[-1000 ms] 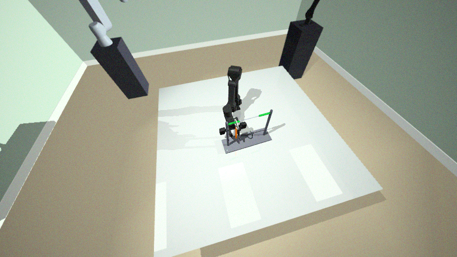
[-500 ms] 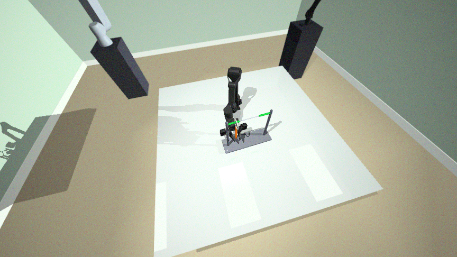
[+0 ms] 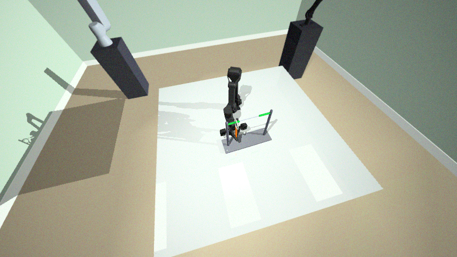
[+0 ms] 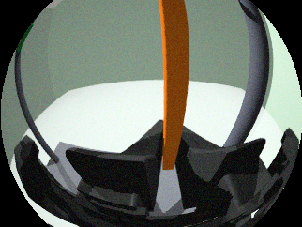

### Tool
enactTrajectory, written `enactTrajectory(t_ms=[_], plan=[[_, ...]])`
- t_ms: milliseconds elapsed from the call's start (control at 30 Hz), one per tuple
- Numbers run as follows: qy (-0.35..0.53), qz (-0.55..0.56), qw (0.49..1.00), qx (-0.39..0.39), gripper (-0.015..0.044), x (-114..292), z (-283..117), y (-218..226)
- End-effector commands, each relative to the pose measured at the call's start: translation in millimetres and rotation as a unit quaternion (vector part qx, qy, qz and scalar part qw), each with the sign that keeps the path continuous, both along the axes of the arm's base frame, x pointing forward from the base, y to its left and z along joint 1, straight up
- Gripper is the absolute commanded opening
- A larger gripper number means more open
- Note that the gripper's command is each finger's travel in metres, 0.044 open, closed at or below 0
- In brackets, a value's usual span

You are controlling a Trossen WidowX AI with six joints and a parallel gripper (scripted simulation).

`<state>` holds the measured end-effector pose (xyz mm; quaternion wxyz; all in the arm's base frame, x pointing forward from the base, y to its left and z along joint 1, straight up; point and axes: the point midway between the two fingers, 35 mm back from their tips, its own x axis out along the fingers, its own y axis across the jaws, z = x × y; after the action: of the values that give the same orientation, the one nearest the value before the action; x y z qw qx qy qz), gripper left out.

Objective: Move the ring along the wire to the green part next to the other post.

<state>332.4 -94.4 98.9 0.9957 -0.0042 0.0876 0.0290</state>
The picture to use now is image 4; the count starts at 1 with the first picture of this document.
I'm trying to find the orange bar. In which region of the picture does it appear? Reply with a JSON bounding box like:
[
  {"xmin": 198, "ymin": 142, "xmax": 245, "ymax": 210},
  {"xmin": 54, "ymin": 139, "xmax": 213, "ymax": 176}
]
[{"xmin": 159, "ymin": 0, "xmax": 189, "ymax": 170}]

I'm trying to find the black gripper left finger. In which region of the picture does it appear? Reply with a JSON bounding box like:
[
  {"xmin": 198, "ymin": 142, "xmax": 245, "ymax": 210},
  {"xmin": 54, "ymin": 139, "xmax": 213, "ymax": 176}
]
[{"xmin": 65, "ymin": 118, "xmax": 163, "ymax": 211}]

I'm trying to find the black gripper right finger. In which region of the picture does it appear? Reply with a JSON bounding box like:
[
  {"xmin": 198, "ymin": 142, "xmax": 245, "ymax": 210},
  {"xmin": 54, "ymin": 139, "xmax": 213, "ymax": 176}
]
[{"xmin": 174, "ymin": 126, "xmax": 265, "ymax": 209}]

